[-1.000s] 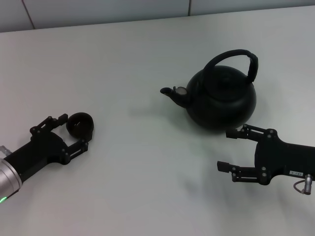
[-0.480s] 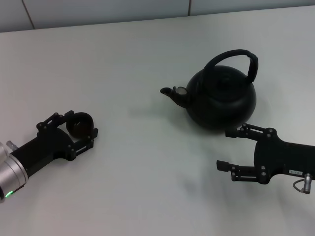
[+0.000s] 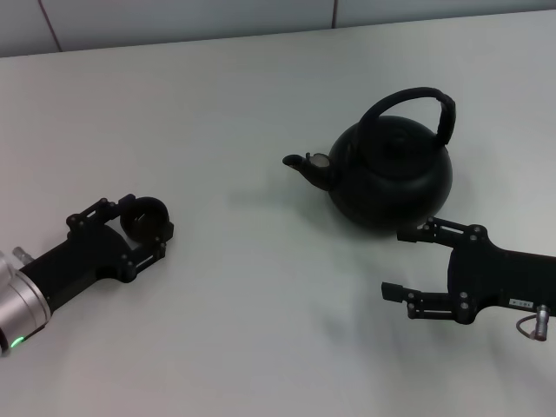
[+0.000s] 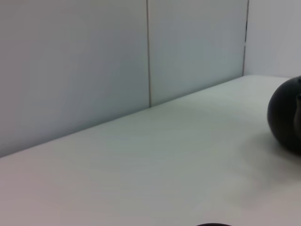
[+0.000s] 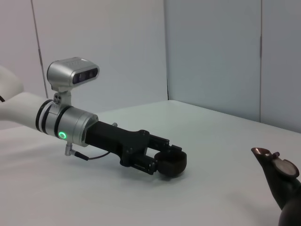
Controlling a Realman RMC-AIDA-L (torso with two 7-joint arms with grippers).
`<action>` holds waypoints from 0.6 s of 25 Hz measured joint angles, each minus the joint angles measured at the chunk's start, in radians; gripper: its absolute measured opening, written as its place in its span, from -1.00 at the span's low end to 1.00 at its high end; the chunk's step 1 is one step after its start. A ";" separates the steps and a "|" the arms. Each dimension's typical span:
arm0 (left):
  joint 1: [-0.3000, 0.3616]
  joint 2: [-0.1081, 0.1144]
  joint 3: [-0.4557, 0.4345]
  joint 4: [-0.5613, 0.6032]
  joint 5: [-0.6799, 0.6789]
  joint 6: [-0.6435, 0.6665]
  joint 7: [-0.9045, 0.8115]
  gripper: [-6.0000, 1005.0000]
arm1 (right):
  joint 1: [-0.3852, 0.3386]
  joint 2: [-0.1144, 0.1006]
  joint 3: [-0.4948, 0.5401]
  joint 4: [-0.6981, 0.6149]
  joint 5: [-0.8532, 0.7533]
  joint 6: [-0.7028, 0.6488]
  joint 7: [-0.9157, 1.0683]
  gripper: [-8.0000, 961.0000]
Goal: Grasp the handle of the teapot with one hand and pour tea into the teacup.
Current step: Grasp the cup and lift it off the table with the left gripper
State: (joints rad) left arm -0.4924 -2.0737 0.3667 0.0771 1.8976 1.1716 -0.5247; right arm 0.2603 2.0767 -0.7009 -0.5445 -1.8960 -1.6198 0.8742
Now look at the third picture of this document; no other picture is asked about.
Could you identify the black round teapot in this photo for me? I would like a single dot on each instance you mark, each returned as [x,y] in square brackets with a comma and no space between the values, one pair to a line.
[391,187]

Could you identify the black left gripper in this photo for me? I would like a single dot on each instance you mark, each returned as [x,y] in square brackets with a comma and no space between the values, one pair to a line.
[78,260]

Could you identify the small dark teacup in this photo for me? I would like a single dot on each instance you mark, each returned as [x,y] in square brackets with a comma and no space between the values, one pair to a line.
[143,217]

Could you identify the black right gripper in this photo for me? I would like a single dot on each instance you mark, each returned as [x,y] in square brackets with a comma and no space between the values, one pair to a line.
[499,273]

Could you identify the left gripper silver plug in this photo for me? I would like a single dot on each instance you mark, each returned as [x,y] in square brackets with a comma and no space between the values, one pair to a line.
[21,254]

